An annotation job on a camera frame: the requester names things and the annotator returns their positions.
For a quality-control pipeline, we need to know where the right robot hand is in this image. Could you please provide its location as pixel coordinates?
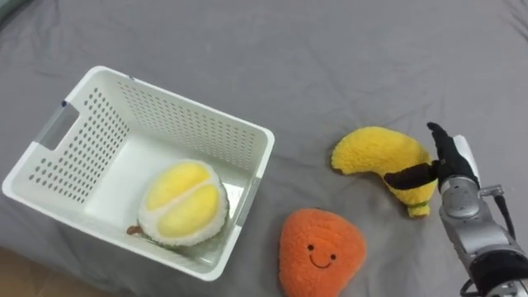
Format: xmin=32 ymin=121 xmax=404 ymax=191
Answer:
xmin=383 ymin=121 xmax=482 ymax=191

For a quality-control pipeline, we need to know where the yellow banana soft toy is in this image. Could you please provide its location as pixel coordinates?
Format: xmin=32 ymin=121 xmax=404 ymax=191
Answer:
xmin=330 ymin=125 xmax=439 ymax=219

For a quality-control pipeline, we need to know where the white yellow durian soft toy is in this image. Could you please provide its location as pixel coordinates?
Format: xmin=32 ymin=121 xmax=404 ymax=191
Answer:
xmin=126 ymin=159 xmax=230 ymax=248

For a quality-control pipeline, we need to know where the orange smiling fruit soft toy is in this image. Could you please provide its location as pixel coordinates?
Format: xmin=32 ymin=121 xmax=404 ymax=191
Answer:
xmin=278 ymin=207 xmax=368 ymax=297

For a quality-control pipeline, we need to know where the grey bed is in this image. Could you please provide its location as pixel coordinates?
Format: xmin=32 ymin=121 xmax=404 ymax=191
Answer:
xmin=0 ymin=0 xmax=528 ymax=297

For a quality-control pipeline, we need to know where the white perforated plastic basket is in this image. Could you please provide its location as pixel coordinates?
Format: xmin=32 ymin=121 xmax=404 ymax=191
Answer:
xmin=1 ymin=65 xmax=276 ymax=282

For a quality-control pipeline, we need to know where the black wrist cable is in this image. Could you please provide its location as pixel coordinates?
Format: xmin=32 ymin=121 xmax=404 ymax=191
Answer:
xmin=478 ymin=185 xmax=517 ymax=241

